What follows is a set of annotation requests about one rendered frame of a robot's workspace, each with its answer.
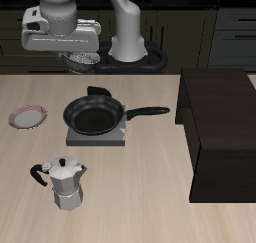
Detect dark wooden cabinet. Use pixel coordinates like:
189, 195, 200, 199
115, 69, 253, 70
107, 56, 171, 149
174, 67, 256, 204

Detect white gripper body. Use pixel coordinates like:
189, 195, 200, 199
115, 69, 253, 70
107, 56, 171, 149
20, 18, 102, 54

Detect silver moka pot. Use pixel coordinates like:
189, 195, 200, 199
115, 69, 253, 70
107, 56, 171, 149
29, 155, 89, 212

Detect black frying pan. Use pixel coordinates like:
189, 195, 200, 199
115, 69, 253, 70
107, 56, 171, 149
62, 94, 171, 137

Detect white patterned bowl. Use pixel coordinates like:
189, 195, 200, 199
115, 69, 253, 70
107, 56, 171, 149
61, 51, 101, 75

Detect white plate with red rim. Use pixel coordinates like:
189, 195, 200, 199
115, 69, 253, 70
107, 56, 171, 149
7, 104, 49, 131

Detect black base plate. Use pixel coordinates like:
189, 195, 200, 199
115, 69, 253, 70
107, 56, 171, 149
94, 41, 168, 75

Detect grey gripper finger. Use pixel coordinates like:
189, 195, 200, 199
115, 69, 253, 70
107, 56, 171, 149
55, 51, 67, 62

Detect round black knob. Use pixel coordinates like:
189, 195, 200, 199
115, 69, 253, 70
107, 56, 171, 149
86, 85, 113, 98

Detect grey drawer unit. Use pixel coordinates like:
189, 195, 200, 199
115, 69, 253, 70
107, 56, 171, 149
207, 8, 256, 68

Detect dark kitchen cupboards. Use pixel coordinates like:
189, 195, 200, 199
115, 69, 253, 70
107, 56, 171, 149
0, 0, 256, 76

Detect dark grey stove plate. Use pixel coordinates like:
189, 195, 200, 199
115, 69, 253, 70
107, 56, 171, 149
65, 104, 127, 147

